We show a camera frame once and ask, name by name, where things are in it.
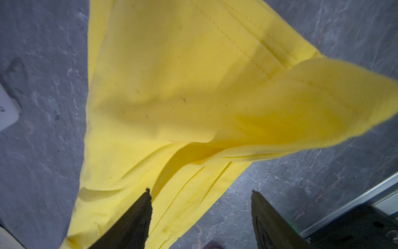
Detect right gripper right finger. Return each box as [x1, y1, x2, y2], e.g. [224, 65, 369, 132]
[251, 190, 311, 249]

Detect white plastic laundry basket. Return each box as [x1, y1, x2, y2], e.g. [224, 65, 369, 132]
[0, 85, 22, 131]

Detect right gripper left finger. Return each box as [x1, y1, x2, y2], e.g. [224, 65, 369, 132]
[90, 188, 152, 249]

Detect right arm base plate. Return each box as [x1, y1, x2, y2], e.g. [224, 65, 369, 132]
[306, 205, 398, 249]

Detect aluminium frame rail front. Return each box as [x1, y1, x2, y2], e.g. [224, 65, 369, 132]
[300, 173, 398, 238]

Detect yellow trousers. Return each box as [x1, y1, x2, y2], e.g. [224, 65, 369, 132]
[61, 1, 398, 249]

